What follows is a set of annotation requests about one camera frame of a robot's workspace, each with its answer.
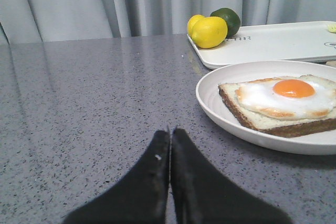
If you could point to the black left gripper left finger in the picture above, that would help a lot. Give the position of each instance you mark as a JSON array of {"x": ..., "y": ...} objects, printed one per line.
[{"x": 140, "y": 196}]

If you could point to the bread slice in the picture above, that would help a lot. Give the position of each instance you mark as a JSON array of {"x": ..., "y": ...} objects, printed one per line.
[{"x": 265, "y": 124}]

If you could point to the fried egg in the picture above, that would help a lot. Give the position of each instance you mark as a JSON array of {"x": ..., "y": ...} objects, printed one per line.
[{"x": 288, "y": 98}]

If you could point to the white round plate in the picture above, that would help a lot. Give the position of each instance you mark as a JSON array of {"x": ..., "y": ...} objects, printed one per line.
[{"x": 207, "y": 94}]

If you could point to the grey curtain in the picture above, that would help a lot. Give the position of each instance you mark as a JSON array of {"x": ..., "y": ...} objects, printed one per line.
[{"x": 24, "y": 21}]

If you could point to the white rectangular tray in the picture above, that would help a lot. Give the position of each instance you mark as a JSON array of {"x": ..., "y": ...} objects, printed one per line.
[{"x": 303, "y": 41}]

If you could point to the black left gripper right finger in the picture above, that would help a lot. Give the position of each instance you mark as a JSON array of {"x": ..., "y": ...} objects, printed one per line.
[{"x": 203, "y": 195}]

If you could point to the green lime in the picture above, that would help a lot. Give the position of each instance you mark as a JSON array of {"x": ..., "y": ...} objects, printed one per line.
[{"x": 231, "y": 18}]

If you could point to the yellow lemon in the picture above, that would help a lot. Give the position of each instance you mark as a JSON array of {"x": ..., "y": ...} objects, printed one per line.
[{"x": 207, "y": 32}]

